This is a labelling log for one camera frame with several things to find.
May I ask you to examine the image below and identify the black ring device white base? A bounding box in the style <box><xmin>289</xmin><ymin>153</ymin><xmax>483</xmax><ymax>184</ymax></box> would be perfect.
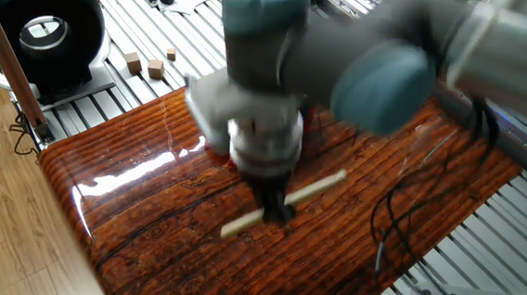
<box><xmin>0</xmin><ymin>0</ymin><xmax>122</xmax><ymax>115</ymax></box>

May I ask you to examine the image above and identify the glossy wood grain board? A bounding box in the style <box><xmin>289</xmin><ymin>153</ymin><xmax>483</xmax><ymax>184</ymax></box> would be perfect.
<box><xmin>28</xmin><ymin>69</ymin><xmax>527</xmax><ymax>295</ymax></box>

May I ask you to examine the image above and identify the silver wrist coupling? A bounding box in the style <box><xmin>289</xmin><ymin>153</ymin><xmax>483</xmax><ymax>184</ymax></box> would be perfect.
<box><xmin>224</xmin><ymin>111</ymin><xmax>304</xmax><ymax>179</ymax></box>

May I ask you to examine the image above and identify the thin black floor cable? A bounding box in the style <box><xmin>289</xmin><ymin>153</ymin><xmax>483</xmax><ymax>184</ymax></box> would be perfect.
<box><xmin>6</xmin><ymin>109</ymin><xmax>44</xmax><ymax>159</ymax></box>

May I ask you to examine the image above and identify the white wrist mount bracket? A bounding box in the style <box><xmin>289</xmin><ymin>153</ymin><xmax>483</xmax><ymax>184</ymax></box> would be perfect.
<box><xmin>179</xmin><ymin>65</ymin><xmax>307</xmax><ymax>163</ymax></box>

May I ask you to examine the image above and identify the large wooden cube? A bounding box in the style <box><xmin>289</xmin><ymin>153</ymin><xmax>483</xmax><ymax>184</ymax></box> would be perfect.
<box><xmin>122</xmin><ymin>50</ymin><xmax>145</xmax><ymax>76</ymax></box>

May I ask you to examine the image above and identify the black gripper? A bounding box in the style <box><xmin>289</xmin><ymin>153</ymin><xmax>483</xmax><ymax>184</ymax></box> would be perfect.
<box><xmin>238</xmin><ymin>167</ymin><xmax>299</xmax><ymax>228</ymax></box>

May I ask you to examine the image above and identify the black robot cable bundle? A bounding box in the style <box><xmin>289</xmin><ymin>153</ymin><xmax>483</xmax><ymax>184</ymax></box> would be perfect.
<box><xmin>364</xmin><ymin>93</ymin><xmax>503</xmax><ymax>295</ymax></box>

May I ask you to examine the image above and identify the medium wooden cube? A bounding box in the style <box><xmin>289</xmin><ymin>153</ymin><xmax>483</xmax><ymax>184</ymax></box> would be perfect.
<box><xmin>146</xmin><ymin>58</ymin><xmax>166</xmax><ymax>81</ymax></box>

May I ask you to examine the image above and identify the diagonal frame strut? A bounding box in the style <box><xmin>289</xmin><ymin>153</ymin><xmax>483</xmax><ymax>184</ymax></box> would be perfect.
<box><xmin>0</xmin><ymin>0</ymin><xmax>66</xmax><ymax>146</ymax></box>

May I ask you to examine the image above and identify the pale wooden drumstick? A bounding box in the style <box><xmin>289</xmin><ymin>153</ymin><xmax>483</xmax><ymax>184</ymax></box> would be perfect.
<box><xmin>219</xmin><ymin>160</ymin><xmax>349</xmax><ymax>249</ymax></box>

